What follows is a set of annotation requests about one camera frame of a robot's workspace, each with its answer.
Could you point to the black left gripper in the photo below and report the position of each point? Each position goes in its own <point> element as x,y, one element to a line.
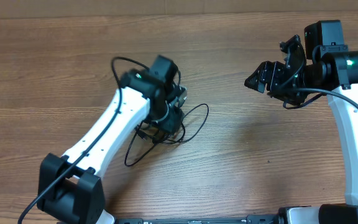
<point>173,121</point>

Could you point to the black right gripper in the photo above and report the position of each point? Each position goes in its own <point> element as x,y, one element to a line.
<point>271,73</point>

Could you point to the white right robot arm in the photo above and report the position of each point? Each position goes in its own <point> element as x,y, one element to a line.
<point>318,64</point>

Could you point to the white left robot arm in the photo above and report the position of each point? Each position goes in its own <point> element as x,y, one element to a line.
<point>70,186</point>

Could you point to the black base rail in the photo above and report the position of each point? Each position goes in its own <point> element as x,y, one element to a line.
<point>194,220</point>

